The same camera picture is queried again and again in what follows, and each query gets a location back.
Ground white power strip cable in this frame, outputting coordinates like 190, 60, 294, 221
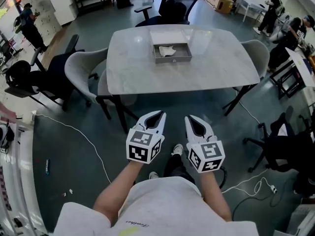
221, 167, 271, 197

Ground white item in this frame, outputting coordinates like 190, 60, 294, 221
158, 45, 177, 58

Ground person's white right shoe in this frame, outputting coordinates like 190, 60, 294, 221
171, 144, 184, 156

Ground white side table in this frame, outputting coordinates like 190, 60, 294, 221
269, 47, 315, 100

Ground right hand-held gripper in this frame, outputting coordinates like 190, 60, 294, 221
184, 115, 226, 174

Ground black office chair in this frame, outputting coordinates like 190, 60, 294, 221
4, 34, 92, 112
134, 0, 200, 28
243, 106, 315, 198

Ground person's white shirt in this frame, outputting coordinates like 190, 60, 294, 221
53, 177, 259, 236

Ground person's left forearm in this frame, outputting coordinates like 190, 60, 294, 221
93, 159, 145, 227

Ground grey upholstered chair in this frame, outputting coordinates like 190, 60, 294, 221
64, 47, 109, 105
97, 69, 138, 132
240, 39, 271, 80

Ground person's black trousers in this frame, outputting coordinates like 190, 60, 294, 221
163, 153, 196, 185

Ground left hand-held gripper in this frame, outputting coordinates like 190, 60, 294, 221
126, 110, 167, 165

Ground white floor cable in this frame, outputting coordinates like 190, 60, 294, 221
31, 111, 112, 184

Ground person's right forearm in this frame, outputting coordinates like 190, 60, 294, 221
198, 167, 233, 222

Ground black floor cable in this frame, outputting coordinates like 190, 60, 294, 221
232, 178, 300, 214

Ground white cabinet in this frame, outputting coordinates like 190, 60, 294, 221
49, 0, 79, 27

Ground white folding table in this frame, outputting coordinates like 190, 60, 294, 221
235, 0, 270, 23

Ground black table leg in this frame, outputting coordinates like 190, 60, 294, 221
222, 82, 258, 117
95, 94, 140, 134

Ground grey drawer box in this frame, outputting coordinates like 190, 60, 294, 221
149, 29, 193, 64

